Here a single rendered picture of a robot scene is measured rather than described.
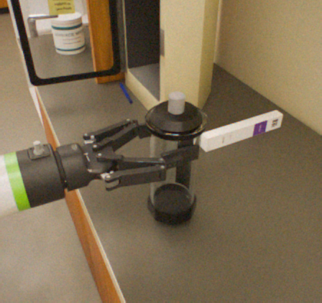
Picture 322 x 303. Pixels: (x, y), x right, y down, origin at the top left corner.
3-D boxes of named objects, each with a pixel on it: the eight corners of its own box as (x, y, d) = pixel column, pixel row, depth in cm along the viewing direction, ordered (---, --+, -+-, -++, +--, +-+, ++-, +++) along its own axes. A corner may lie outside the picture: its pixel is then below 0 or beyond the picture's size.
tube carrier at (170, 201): (182, 180, 79) (187, 97, 66) (207, 212, 71) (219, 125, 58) (138, 194, 75) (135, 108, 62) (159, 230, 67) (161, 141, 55)
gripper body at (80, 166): (62, 167, 50) (121, 151, 54) (50, 137, 57) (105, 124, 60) (70, 203, 55) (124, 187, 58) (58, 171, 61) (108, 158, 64)
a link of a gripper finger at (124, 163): (96, 151, 57) (95, 156, 55) (165, 154, 56) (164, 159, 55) (99, 169, 59) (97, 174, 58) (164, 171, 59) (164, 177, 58)
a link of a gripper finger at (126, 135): (98, 167, 59) (92, 164, 60) (139, 137, 67) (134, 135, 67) (95, 149, 57) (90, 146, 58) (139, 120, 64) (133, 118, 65)
